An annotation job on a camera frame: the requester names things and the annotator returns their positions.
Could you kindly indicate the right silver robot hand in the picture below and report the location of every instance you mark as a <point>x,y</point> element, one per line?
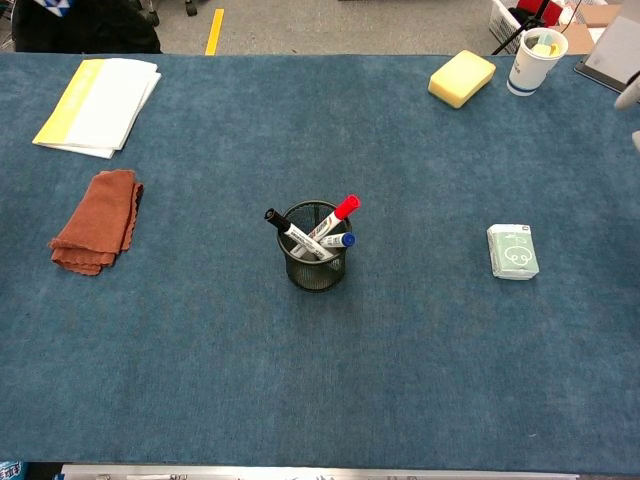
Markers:
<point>629,96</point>

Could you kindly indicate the red cap whiteboard marker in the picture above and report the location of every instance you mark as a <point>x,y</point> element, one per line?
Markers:
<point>346,206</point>

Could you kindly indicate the black cap whiteboard marker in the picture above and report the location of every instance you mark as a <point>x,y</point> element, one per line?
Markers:
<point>290,230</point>

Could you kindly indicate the blue cap whiteboard marker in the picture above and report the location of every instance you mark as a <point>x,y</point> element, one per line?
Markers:
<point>345,240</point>

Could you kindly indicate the black mesh pen holder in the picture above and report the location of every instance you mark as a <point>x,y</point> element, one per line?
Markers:
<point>315,277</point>

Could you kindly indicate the grey tablet device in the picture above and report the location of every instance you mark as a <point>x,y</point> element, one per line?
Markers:
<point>612,50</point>

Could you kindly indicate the brown cardboard box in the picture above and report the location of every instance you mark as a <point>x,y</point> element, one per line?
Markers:
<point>580,37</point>

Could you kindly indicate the white paper cup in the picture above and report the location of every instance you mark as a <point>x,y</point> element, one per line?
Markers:
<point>527,70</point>

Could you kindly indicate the red object in basket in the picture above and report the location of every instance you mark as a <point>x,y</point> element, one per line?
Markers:
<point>550,12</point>

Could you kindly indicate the black tripod stand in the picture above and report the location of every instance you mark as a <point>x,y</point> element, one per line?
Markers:
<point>520,31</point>

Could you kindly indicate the white plastic basket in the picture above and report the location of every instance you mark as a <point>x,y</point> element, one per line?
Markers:
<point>502,22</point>

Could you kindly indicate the yellow sponge block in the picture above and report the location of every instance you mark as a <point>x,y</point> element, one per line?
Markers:
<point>460,77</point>

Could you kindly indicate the green tissue pack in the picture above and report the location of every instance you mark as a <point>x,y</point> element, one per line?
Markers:
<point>515,255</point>

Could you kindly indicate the blue table mat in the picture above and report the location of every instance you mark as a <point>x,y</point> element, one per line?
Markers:
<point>320,375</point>

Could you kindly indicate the black office chair base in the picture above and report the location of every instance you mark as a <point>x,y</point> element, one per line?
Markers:
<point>190,7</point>

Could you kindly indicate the yellow and white booklet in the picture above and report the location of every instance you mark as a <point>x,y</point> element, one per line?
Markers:
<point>100,105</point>

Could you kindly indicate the person in black clothes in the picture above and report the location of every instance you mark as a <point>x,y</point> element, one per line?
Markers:
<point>85,30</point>

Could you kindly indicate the brown folded cloth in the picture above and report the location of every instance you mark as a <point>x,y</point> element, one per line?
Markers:
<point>95,225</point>

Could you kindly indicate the blue printed packet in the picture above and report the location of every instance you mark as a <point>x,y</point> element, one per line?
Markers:
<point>11,471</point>

